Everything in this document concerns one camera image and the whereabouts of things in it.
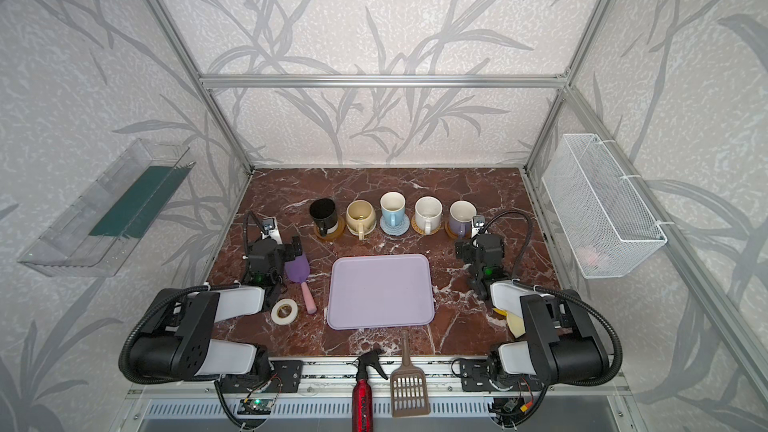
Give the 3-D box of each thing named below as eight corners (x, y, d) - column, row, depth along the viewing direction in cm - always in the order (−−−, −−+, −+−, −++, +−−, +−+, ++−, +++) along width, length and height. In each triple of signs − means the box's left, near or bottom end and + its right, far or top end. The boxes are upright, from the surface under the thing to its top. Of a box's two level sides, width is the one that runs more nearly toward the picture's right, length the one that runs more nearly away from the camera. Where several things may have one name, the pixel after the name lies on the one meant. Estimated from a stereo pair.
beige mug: (341, 235, 103) (336, 219, 95) (357, 213, 109) (354, 196, 101) (364, 246, 100) (361, 230, 92) (379, 222, 106) (378, 205, 99)
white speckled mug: (416, 241, 101) (417, 225, 94) (415, 213, 109) (416, 196, 101) (441, 241, 101) (444, 225, 94) (438, 213, 109) (441, 196, 101)
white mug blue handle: (381, 238, 102) (379, 220, 94) (382, 210, 110) (380, 191, 101) (405, 238, 102) (405, 220, 94) (405, 210, 110) (405, 191, 101)
